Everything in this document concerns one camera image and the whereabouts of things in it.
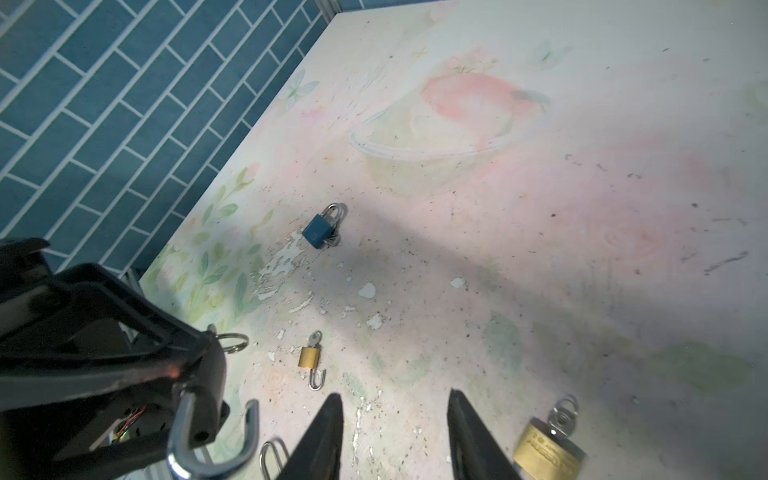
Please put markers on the black padlock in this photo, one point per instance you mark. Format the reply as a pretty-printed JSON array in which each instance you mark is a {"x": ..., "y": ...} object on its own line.
[{"x": 202, "y": 412}]

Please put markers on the large brass padlock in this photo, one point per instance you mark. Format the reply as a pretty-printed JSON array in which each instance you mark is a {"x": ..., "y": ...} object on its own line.
[{"x": 545, "y": 450}]

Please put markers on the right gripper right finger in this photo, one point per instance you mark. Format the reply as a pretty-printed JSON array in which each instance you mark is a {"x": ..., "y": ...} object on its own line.
[{"x": 474, "y": 452}]

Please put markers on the small brass padlock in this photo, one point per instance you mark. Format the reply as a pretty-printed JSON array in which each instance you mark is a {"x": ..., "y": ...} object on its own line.
[{"x": 309, "y": 359}]

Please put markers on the red padlock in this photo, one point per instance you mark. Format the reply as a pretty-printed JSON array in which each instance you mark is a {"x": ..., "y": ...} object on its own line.
[{"x": 273, "y": 456}]

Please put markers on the blue padlock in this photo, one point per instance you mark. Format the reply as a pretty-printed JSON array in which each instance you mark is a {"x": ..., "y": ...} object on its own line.
[{"x": 323, "y": 230}]

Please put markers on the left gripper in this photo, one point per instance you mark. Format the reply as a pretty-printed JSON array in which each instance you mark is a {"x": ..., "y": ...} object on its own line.
[{"x": 84, "y": 356}]

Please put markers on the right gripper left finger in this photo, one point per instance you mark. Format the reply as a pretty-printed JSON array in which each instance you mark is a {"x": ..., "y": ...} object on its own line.
[{"x": 318, "y": 454}]

